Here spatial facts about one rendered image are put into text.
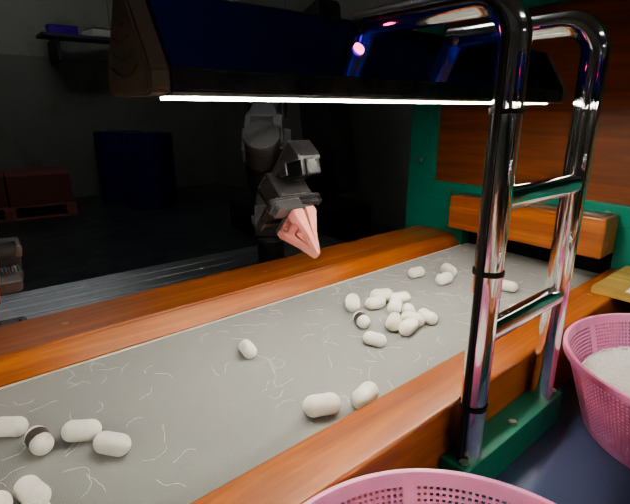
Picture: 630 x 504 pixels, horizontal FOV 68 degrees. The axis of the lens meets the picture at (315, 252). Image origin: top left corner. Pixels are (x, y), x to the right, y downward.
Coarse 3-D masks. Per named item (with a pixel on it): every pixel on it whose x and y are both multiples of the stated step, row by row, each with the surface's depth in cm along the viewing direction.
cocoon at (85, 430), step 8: (72, 424) 42; (80, 424) 42; (88, 424) 42; (96, 424) 43; (64, 432) 42; (72, 432) 42; (80, 432) 42; (88, 432) 42; (96, 432) 42; (72, 440) 42; (80, 440) 42; (88, 440) 42
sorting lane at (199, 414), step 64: (448, 256) 97; (256, 320) 67; (320, 320) 67; (384, 320) 67; (448, 320) 67; (64, 384) 52; (128, 384) 52; (192, 384) 52; (256, 384) 52; (320, 384) 52; (384, 384) 52; (0, 448) 42; (64, 448) 42; (192, 448) 42; (256, 448) 42
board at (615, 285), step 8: (616, 272) 76; (624, 272) 76; (600, 280) 73; (608, 280) 73; (616, 280) 73; (624, 280) 73; (592, 288) 71; (600, 288) 70; (608, 288) 69; (616, 288) 69; (624, 288) 69; (608, 296) 69; (616, 296) 68; (624, 296) 68
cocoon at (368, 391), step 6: (366, 384) 48; (372, 384) 48; (360, 390) 47; (366, 390) 47; (372, 390) 48; (378, 390) 48; (354, 396) 47; (360, 396) 46; (366, 396) 47; (372, 396) 47; (354, 402) 47; (360, 402) 46; (366, 402) 46
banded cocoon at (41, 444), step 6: (36, 426) 42; (42, 426) 42; (24, 438) 41; (36, 438) 40; (42, 438) 41; (48, 438) 41; (30, 444) 40; (36, 444) 40; (42, 444) 40; (48, 444) 41; (30, 450) 40; (36, 450) 40; (42, 450) 40; (48, 450) 41
